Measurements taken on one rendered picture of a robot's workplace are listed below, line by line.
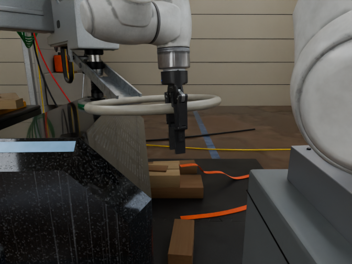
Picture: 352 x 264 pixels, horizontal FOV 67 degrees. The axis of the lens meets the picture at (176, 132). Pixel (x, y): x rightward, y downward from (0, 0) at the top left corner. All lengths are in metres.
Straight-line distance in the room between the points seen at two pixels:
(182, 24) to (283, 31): 5.96
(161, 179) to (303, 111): 1.83
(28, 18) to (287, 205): 1.85
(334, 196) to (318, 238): 0.07
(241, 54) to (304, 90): 6.10
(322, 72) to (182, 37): 0.53
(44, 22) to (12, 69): 5.09
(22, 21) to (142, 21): 1.44
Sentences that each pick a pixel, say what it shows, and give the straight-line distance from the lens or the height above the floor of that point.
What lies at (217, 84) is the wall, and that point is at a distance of 6.25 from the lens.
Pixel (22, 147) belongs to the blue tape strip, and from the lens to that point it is 0.98.
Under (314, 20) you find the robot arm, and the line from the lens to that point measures 0.29.
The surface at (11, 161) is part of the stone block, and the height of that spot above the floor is 0.75.
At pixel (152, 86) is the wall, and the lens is 6.19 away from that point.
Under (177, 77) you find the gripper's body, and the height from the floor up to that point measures 1.01.
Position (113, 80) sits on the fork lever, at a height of 0.94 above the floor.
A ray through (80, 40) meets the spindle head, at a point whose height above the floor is 1.14.
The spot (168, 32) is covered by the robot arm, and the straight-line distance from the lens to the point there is 0.70.
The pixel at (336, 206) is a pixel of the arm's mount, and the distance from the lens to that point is 0.49.
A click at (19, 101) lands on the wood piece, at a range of 1.80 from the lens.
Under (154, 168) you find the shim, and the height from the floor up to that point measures 0.22.
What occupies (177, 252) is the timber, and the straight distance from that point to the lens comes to 1.43.
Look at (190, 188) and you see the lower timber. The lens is 2.07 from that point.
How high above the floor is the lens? 1.05
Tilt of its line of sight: 15 degrees down
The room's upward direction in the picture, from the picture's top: straight up
